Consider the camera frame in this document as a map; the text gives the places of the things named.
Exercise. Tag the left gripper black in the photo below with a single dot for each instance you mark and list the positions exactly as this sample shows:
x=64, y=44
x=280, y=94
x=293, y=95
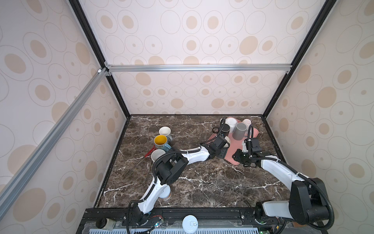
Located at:
x=223, y=152

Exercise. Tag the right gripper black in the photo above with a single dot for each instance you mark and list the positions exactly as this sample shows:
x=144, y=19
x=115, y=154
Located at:
x=238, y=153

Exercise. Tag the pink plastic tray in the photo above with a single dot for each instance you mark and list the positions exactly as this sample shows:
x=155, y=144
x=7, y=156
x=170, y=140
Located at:
x=234, y=145

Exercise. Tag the grey mug white interior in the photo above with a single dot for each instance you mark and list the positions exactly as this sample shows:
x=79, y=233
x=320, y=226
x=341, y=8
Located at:
x=166, y=131

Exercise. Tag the blue butterfly mug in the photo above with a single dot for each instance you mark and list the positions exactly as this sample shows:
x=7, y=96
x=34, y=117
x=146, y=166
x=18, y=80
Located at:
x=161, y=142

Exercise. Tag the cream speckled mug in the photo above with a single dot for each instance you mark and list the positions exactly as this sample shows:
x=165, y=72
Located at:
x=156, y=154

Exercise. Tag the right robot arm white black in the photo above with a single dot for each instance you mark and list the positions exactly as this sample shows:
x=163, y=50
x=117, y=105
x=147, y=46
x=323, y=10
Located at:
x=308, y=203

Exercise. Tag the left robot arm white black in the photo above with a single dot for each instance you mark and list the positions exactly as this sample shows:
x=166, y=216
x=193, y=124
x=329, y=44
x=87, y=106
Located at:
x=167, y=169

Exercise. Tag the black mug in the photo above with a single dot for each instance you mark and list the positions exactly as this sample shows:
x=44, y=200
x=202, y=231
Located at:
x=225, y=130

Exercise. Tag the pale pink mug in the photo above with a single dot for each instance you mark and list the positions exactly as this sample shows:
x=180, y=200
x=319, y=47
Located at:
x=247, y=122

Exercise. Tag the orange label tin can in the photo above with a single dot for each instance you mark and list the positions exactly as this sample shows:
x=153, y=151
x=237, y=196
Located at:
x=166, y=194

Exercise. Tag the back aluminium crossbar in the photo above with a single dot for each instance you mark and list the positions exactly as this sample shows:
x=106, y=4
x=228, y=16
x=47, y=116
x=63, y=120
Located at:
x=197, y=68

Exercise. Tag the aluminium crossbar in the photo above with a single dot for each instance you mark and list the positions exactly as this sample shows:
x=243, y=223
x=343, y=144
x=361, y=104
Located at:
x=29, y=168
x=197, y=68

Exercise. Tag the left aluminium crossbar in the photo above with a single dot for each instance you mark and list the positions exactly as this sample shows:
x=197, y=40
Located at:
x=29, y=168

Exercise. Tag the grey mug upright handle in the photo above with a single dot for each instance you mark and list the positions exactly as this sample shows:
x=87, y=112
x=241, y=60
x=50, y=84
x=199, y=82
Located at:
x=239, y=131

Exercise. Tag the red handled metal tongs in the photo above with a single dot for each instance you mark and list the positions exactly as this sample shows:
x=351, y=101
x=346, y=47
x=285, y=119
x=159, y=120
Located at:
x=148, y=155

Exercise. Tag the white can on rail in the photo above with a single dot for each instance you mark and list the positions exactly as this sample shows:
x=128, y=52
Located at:
x=190, y=224

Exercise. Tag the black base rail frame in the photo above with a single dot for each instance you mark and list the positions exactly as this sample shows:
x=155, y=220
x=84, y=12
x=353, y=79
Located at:
x=255, y=217

